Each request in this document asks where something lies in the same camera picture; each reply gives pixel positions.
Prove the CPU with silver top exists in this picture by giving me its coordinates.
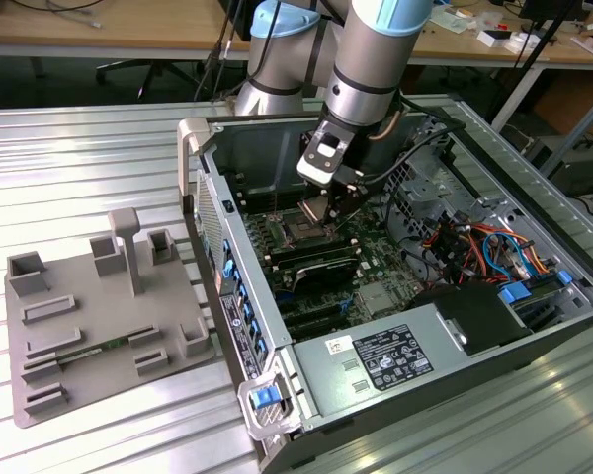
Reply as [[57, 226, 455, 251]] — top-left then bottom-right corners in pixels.
[[297, 196, 331, 227]]

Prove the blue disk carrier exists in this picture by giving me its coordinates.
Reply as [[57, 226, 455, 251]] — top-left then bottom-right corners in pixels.
[[497, 278, 535, 307]]

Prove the grey power supply unit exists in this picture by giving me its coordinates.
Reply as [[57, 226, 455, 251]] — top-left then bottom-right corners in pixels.
[[292, 301, 481, 422]]

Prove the green RAM stick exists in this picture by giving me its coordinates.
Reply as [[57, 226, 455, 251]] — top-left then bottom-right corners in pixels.
[[56, 337, 132, 365]]

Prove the black expansion slot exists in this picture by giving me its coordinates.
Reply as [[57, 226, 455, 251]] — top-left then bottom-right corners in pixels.
[[282, 298, 346, 323], [287, 314, 351, 341]]

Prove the black computer under desk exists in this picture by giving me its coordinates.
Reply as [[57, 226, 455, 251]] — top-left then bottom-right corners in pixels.
[[548, 140, 593, 197]]

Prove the grey parts rack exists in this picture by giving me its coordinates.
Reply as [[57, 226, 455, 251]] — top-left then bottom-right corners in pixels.
[[3, 206, 213, 430]]

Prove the green motherboard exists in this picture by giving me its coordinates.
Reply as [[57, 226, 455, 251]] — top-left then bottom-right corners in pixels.
[[226, 170, 429, 343]]

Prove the plain white box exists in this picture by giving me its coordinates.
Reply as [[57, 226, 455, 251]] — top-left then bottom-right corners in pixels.
[[506, 30, 543, 54]]

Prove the grey open PC case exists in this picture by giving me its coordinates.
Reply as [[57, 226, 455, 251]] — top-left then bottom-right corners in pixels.
[[176, 93, 593, 474]]

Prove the orange wire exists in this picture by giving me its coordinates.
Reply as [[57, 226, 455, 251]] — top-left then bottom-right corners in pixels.
[[471, 224, 552, 274]]

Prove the black plastic air shroud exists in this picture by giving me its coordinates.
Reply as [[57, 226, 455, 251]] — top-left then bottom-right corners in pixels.
[[407, 284, 535, 357]]

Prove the black RAM slot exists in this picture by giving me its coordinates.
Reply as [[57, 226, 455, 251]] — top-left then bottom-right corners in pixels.
[[234, 183, 305, 198], [237, 190, 307, 206], [264, 236, 356, 261], [273, 245, 360, 272]]

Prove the black office chair base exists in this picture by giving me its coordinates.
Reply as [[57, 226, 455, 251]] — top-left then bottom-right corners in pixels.
[[95, 58, 202, 104]]

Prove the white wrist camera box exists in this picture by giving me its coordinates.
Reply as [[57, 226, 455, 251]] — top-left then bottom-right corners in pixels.
[[296, 128, 356, 187]]

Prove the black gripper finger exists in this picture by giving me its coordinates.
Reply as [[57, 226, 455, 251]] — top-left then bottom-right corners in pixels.
[[327, 170, 373, 227]]

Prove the brown cardboard box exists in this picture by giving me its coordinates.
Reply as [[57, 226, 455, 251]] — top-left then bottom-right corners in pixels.
[[536, 68, 593, 144]]

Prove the silver chipset heat sink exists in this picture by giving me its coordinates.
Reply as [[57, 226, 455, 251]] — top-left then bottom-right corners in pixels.
[[359, 284, 394, 316]]

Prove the white box with black lid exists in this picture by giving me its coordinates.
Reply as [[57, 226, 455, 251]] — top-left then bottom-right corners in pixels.
[[477, 28, 514, 49]]

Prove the wooden desk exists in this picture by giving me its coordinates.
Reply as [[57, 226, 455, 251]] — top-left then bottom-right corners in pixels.
[[0, 0, 593, 68]]

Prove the blue wire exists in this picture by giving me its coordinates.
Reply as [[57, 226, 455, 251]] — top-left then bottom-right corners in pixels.
[[481, 229, 533, 281]]

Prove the black graphics card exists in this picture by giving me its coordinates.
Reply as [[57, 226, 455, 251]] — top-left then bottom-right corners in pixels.
[[289, 254, 361, 300]]

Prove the grey case handle with latch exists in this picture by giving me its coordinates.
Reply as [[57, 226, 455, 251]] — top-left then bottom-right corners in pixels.
[[235, 370, 303, 441]]

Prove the black monitor stand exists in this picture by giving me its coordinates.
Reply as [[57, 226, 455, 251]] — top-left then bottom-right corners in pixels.
[[517, 0, 590, 22]]

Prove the metal drive cage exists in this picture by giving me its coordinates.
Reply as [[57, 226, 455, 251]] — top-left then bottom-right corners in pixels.
[[382, 114, 480, 238]]

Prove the plain grey case handle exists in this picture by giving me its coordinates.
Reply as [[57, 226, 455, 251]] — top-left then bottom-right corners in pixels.
[[176, 118, 214, 198]]

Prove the CPU socket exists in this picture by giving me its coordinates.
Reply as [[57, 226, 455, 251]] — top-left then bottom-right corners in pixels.
[[271, 206, 342, 248]]

